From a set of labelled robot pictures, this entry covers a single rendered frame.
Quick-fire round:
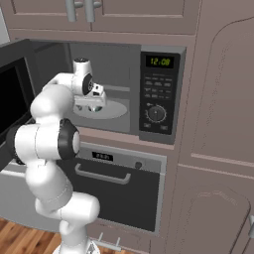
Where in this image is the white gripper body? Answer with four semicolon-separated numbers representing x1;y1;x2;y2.
72;91;109;109

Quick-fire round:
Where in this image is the grey microwave turntable plate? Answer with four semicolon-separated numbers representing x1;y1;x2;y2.
70;98;129;120

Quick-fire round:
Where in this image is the grey microwave oven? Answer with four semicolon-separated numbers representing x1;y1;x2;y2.
29;39;187;146

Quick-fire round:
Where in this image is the black microwave door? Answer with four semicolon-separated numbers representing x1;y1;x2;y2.
0;39;38;174

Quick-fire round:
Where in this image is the built-in black oven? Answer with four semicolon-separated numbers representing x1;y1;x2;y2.
55;141;169;234

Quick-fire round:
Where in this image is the taupe cupboard door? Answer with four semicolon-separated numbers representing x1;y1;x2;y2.
90;0;201;36
9;0;92;33

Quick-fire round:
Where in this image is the black oven door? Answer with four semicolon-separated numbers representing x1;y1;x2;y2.
56;157;162;233

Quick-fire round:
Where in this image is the tall taupe panelled door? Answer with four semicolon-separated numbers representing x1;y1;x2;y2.
178;0;254;171

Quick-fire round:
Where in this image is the taupe drawer front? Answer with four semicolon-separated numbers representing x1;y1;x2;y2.
86;221;154;254

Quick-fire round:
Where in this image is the grey oven door handle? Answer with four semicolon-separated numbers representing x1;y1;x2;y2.
74;163;132;186

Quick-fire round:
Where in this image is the grey cupboard handle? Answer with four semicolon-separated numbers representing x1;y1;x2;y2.
64;0;84;23
83;0;103;24

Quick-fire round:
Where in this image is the grey drawer handle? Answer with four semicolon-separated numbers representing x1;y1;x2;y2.
96;231;123;252

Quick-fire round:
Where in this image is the taupe panelled door with handle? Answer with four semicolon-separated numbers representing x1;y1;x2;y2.
165;164;254;254

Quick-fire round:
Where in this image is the grey panelled door handle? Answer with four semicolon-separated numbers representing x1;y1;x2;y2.
243;213;254;254

